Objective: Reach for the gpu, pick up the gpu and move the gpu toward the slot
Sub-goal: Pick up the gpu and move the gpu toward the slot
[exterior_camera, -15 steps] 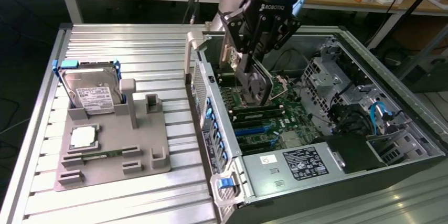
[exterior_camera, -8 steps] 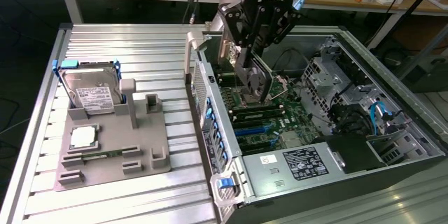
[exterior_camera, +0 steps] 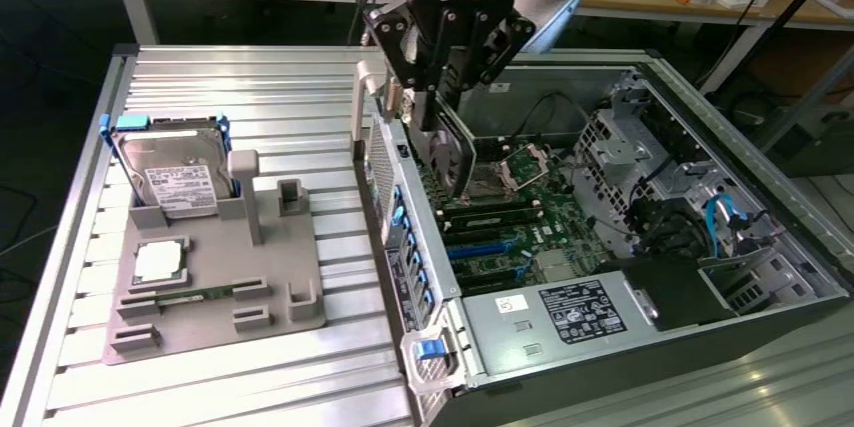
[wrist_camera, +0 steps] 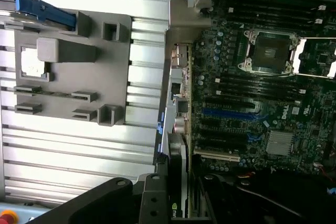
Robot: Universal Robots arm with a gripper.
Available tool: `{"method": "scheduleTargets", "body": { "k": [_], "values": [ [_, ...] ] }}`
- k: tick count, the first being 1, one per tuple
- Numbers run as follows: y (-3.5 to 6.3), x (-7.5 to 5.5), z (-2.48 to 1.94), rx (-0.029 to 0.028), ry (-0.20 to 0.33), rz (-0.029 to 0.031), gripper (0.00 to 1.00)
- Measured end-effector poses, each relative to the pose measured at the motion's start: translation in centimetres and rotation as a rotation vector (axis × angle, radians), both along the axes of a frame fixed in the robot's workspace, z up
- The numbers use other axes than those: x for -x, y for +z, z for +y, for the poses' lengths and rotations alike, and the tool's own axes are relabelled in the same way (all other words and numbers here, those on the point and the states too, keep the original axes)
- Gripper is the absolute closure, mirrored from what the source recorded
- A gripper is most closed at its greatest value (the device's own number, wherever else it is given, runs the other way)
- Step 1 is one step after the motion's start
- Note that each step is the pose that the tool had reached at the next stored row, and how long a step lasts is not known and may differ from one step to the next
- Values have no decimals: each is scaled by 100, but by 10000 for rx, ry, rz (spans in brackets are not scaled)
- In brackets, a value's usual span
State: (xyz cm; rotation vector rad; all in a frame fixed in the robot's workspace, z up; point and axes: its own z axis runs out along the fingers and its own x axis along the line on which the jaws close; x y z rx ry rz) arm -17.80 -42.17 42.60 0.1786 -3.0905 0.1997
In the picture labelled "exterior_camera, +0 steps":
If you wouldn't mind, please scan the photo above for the black graphics card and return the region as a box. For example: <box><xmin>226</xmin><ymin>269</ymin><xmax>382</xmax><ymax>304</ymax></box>
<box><xmin>385</xmin><ymin>77</ymin><xmax>480</xmax><ymax>201</ymax></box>

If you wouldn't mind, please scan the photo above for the blue expansion slot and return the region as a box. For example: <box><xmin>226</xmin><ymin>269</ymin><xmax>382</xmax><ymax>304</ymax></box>
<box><xmin>448</xmin><ymin>240</ymin><xmax>513</xmax><ymax>261</ymax></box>

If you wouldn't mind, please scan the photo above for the open socket cover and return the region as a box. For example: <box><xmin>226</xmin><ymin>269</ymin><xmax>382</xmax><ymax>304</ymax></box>
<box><xmin>497</xmin><ymin>141</ymin><xmax>566</xmax><ymax>186</ymax></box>

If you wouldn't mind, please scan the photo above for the CPU socket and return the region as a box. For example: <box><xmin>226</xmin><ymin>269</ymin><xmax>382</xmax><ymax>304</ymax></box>
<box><xmin>465</xmin><ymin>166</ymin><xmax>517</xmax><ymax>203</ymax></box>

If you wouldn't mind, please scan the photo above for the silver disk bay cage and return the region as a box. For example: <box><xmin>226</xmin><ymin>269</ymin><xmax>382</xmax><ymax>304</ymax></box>
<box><xmin>572</xmin><ymin>106</ymin><xmax>724</xmax><ymax>248</ymax></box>

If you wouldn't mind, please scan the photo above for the black RAM stick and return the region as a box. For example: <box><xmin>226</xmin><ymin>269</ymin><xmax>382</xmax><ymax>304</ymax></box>
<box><xmin>444</xmin><ymin>206</ymin><xmax>544</xmax><ymax>237</ymax></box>

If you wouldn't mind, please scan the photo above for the green motherboard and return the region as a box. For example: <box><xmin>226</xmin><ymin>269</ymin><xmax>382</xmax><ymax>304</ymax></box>
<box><xmin>417</xmin><ymin>139</ymin><xmax>629</xmax><ymax>298</ymax></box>

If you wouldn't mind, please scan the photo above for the hard disk in blue carrier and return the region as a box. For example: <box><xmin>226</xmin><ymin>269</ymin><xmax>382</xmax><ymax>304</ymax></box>
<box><xmin>98</xmin><ymin>114</ymin><xmax>243</xmax><ymax>221</ymax></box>

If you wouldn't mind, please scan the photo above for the silver chipset heatsink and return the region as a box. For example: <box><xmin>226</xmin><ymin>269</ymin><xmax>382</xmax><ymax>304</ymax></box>
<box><xmin>536</xmin><ymin>250</ymin><xmax>584</xmax><ymax>284</ymax></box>

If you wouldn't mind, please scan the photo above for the black computer tower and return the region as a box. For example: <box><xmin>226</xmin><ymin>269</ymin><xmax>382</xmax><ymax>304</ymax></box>
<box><xmin>764</xmin><ymin>106</ymin><xmax>854</xmax><ymax>179</ymax></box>

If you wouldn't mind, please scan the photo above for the grey parts rack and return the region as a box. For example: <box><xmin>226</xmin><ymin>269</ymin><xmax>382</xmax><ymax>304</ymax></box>
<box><xmin>101</xmin><ymin>149</ymin><xmax>329</xmax><ymax>366</ymax></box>

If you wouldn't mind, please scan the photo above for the grey power supply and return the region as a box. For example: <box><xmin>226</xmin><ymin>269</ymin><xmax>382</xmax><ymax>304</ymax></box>
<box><xmin>460</xmin><ymin>271</ymin><xmax>661</xmax><ymax>379</ymax></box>

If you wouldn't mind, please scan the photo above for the silver CPU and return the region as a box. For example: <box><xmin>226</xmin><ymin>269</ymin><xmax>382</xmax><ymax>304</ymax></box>
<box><xmin>133</xmin><ymin>241</ymin><xmax>187</xmax><ymax>282</ymax></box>

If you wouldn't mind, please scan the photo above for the green RAM stick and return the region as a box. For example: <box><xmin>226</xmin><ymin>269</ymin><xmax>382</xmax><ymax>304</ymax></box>
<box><xmin>157</xmin><ymin>285</ymin><xmax>237</xmax><ymax>304</ymax></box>

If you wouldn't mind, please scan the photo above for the open black PC case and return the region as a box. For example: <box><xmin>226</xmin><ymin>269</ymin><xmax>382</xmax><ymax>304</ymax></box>
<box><xmin>351</xmin><ymin>49</ymin><xmax>854</xmax><ymax>427</ymax></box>

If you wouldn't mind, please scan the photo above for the black internal wire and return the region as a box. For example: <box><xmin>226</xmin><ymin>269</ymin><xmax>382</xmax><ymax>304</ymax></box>
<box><xmin>518</xmin><ymin>90</ymin><xmax>593</xmax><ymax>142</ymax></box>

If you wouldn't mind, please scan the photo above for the blue disk wire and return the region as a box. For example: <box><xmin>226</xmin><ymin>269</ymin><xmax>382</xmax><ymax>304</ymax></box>
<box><xmin>702</xmin><ymin>193</ymin><xmax>744</xmax><ymax>262</ymax></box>

